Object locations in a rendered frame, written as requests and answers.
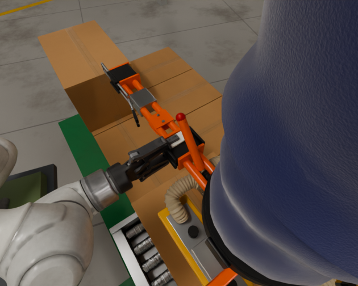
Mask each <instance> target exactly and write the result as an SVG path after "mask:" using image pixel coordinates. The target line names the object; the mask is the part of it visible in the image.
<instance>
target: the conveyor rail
mask: <svg viewBox="0 0 358 286"><path fill-rule="evenodd" d="M112 236H113V239H114V241H115V243H116V245H117V247H118V249H119V251H120V253H121V255H122V258H123V260H124V262H125V264H126V266H127V268H128V270H129V272H130V274H131V277H132V279H133V281H134V283H135V285H136V286H152V284H151V282H150V280H149V278H148V276H147V274H146V272H145V271H144V270H143V267H142V265H141V262H140V260H139V258H138V256H137V255H136V253H134V249H133V247H132V244H131V243H130V241H129V239H128V237H126V233H125V232H124V231H123V230H122V229H121V230H119V231H117V232H116V233H114V234H113V235H112Z"/></svg>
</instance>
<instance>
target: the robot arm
mask: <svg viewBox="0 0 358 286"><path fill-rule="evenodd" d="M184 141H185V140H184V137H183V135H182V132H181V131H180V132H178V133H176V134H174V135H173V136H171V137H169V138H167V139H165V138H164V137H163V136H160V137H159V138H157V139H155V140H153V141H151V142H149V143H147V144H145V145H144V146H142V147H140V148H138V149H136V150H132V151H130V152H128V155H129V156H130V158H129V160H128V161H126V162H125V163H124V164H122V165H121V164H120V163H119V162H117V163H115V164H113V165H112V166H110V167H108V168H107V169H106V172H104V171H103V170H102V169H99V170H97V171H95V172H93V173H91V174H90V175H88V176H86V177H83V178H82V179H81V180H78V181H76V182H74V183H69V184H66V185H64V186H62V187H60V188H58V189H56V190H54V191H52V192H50V193H48V194H47V195H45V196H43V197H42V198H40V199H39V200H37V201H35V202H34V203H31V202H29V203H27V204H25V205H23V206H20V207H17V208H13V209H8V205H9V202H10V199H8V198H6V197H4V198H3V199H1V200H0V277H1V278H2V279H3V280H5V281H6V283H7V286H78V285H79V284H80V282H81V280H82V278H83V276H84V274H85V272H86V270H87V268H88V266H89V264H90V262H91V259H92V255H93V247H94V232H93V226H92V222H91V221H92V220H93V216H95V215H96V214H97V213H98V212H100V211H102V210H104V209H105V208H106V207H108V206H109V205H111V204H112V203H114V202H116V201H117V200H119V196H118V193H120V194H123V193H125V192H126V191H128V190H130V189H131V188H132V187H133V184H132V182H133V181H135V180H137V179H139V180H140V182H143V181H144V180H146V179H147V178H148V177H149V176H151V175H152V174H154V173H155V172H157V171H159V170H160V169H162V168H163V167H165V166H166V165H168V164H169V161H168V160H167V158H166V157H165V155H164V154H162V152H164V151H165V150H167V149H168V148H170V150H171V149H172V148H174V147H175V146H177V145H179V144H180V143H182V142H184ZM17 157H18V150H17V148H16V146H15V145H14V144H13V143H12V142H11V141H9V140H8V139H6V138H3V137H0V188H1V187H2V186H3V184H4V182H5V181H6V179H7V178H8V177H9V175H10V173H11V172H12V170H13V168H14V166H15V164H16V160H17Z"/></svg>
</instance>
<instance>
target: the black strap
mask: <svg viewBox="0 0 358 286"><path fill-rule="evenodd" d="M213 172H214V171H213ZM213 172H212V174H213ZM212 174H211V175H210V177H209V179H208V181H207V184H206V187H205V191H204V193H203V199H202V221H203V225H204V228H205V232H206V235H207V240H206V241H205V244H206V245H207V247H208V248H209V249H210V251H211V252H212V254H213V255H214V256H215V258H216V259H217V261H218V262H219V264H220V265H221V266H222V268H223V269H227V268H230V269H232V270H233V271H234V272H236V273H237V274H238V275H240V276H241V277H243V278H244V279H247V280H249V281H251V282H253V283H255V284H258V285H262V286H305V285H295V284H287V283H283V282H280V281H275V280H272V279H269V278H267V277H265V276H264V275H262V274H261V273H259V272H257V271H255V270H254V269H253V268H252V267H250V266H249V265H247V264H246V263H244V262H243V261H242V260H240V259H239V258H238V257H236V256H235V255H234V254H232V252H231V251H230V250H229V249H228V248H227V246H226V245H225V244H224V242H223V240H222V239H221V237H220V235H219V233H218V231H217V229H216V228H215V226H214V223H213V220H212V218H211V214H210V181H211V176H212Z"/></svg>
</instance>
